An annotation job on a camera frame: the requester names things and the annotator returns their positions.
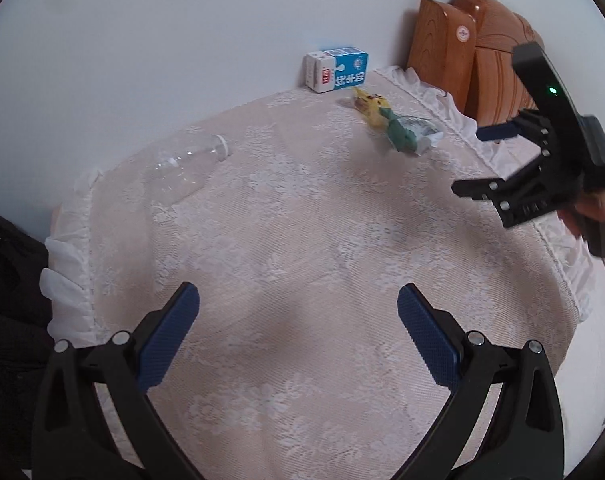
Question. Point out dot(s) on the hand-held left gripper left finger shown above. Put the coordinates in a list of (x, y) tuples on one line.
[(167, 335)]

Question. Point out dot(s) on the blue white milk carton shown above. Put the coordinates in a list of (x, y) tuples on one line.
[(340, 71)]

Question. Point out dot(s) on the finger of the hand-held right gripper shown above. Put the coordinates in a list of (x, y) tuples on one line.
[(522, 192), (497, 131)]

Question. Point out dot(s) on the clear plastic bottle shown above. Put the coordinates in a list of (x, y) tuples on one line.
[(187, 167)]

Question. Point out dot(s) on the person's right hand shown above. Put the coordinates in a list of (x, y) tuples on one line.
[(599, 210)]

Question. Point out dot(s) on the yellow snack wrapper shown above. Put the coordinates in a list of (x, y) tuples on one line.
[(372, 105)]

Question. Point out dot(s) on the dark wooden chair back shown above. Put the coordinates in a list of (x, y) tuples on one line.
[(497, 50)]

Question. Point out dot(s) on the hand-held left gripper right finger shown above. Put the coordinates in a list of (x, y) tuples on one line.
[(430, 335)]

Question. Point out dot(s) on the green white snack wrapper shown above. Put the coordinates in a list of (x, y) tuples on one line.
[(407, 132)]

